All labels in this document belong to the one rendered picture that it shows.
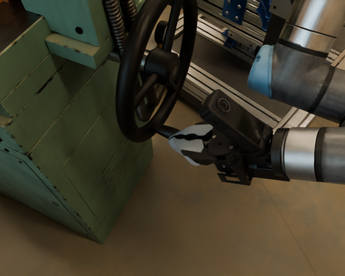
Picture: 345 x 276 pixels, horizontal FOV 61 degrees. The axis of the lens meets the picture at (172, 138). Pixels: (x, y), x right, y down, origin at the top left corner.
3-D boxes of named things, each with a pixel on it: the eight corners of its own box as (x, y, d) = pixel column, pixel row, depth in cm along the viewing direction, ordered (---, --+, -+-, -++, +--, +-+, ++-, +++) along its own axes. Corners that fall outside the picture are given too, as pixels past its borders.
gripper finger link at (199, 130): (179, 155, 58) (221, 159, 52) (165, 136, 54) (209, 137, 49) (185, 143, 59) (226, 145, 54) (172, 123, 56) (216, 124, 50)
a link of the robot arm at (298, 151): (311, 160, 36) (321, 112, 40) (273, 156, 39) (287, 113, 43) (319, 193, 41) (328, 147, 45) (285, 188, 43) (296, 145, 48)
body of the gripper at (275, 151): (217, 182, 51) (288, 193, 44) (198, 152, 46) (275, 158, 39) (231, 148, 55) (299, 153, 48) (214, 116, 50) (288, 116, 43)
